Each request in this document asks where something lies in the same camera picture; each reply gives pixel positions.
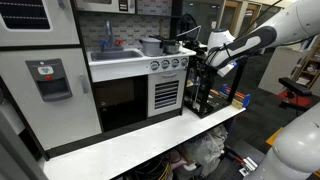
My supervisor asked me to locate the grey cabinet door handle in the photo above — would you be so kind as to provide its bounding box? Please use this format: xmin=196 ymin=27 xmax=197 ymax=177
xmin=162 ymin=72 xmax=179 ymax=79

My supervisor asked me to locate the white slatted cabinet door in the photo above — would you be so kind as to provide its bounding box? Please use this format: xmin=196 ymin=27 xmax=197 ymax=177
xmin=147 ymin=69 xmax=188 ymax=118

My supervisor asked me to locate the white toy kitchen unit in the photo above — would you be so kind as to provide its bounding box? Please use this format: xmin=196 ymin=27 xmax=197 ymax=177
xmin=0 ymin=0 xmax=198 ymax=159

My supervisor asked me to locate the silver pot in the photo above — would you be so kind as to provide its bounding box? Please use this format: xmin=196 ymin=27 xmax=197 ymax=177
xmin=163 ymin=41 xmax=183 ymax=55

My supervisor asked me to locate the grey pot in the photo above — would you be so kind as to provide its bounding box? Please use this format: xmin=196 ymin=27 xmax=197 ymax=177
xmin=139 ymin=37 xmax=164 ymax=57

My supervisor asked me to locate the grey stove knob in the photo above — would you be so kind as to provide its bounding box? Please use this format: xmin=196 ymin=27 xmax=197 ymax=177
xmin=179 ymin=57 xmax=190 ymax=68
xmin=160 ymin=59 xmax=171 ymax=70
xmin=149 ymin=60 xmax=161 ymax=71
xmin=170 ymin=58 xmax=181 ymax=69

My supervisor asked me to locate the grey sink basin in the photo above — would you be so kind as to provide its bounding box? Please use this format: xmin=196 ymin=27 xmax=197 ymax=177
xmin=89 ymin=49 xmax=144 ymax=63

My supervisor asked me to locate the brown wooden utensil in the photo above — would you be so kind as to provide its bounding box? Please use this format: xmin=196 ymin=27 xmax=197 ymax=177
xmin=158 ymin=18 xmax=167 ymax=38

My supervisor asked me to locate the pink bag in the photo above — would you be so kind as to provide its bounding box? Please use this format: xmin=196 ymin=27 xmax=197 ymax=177
xmin=165 ymin=149 xmax=188 ymax=169

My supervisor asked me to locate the clear crumpled plastic bag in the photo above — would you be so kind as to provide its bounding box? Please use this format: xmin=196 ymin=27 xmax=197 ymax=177
xmin=181 ymin=123 xmax=230 ymax=176

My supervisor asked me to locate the grey toy faucet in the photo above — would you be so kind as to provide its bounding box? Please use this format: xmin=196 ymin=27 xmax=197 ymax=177
xmin=104 ymin=20 xmax=114 ymax=48

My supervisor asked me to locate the blue and wood clamp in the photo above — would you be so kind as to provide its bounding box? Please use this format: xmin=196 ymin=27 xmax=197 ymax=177
xmin=218 ymin=83 xmax=252 ymax=110

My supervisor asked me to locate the white fridge door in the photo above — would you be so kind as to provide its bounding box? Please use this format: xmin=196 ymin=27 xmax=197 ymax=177
xmin=0 ymin=48 xmax=103 ymax=151

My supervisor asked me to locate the white toy microwave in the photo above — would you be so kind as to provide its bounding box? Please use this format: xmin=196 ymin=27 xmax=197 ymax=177
xmin=73 ymin=0 xmax=137 ymax=15

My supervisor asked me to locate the grey water dispenser panel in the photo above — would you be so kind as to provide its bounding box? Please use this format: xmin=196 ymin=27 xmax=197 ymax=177
xmin=25 ymin=58 xmax=74 ymax=103

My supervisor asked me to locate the white freezer door dark window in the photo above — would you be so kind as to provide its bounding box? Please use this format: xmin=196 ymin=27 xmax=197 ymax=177
xmin=0 ymin=0 xmax=81 ymax=48

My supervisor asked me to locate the white panel board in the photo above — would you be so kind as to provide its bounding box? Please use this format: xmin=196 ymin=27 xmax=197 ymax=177
xmin=258 ymin=46 xmax=308 ymax=96

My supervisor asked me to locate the wooden bookshelf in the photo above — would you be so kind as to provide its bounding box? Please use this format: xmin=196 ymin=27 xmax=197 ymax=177
xmin=293 ymin=43 xmax=320 ymax=90

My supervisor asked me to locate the black metal frame rack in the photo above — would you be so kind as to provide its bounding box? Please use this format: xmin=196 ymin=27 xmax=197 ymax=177
xmin=183 ymin=49 xmax=249 ymax=119

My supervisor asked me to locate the grey fridge door handle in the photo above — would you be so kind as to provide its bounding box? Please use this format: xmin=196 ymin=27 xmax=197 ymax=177
xmin=79 ymin=73 xmax=90 ymax=95

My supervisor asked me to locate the yellow cable bundle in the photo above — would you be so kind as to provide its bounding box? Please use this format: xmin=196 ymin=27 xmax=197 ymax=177
xmin=133 ymin=156 xmax=174 ymax=180

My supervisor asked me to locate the grey aluminium post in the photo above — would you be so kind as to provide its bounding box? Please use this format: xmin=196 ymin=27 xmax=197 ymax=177
xmin=0 ymin=87 xmax=50 ymax=180

